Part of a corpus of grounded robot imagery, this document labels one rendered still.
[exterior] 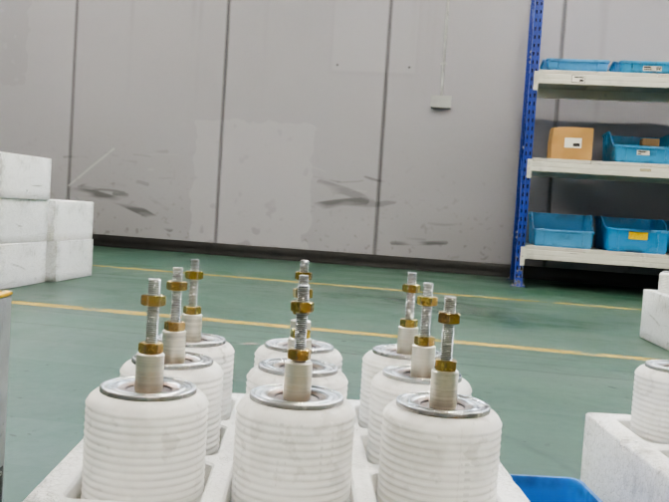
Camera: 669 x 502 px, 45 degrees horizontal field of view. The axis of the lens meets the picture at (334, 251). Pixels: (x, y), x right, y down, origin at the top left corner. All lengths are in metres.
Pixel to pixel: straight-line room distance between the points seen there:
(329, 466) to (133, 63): 5.95
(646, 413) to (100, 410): 0.59
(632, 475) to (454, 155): 5.05
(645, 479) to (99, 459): 0.52
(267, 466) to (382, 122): 5.37
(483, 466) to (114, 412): 0.28
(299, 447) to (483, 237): 5.27
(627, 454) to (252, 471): 0.44
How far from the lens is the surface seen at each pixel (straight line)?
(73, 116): 6.65
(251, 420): 0.64
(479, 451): 0.65
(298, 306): 0.64
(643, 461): 0.89
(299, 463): 0.63
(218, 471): 0.71
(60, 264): 3.84
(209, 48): 6.30
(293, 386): 0.65
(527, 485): 0.97
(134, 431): 0.63
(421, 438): 0.64
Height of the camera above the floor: 0.41
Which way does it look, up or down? 3 degrees down
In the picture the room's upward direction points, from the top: 4 degrees clockwise
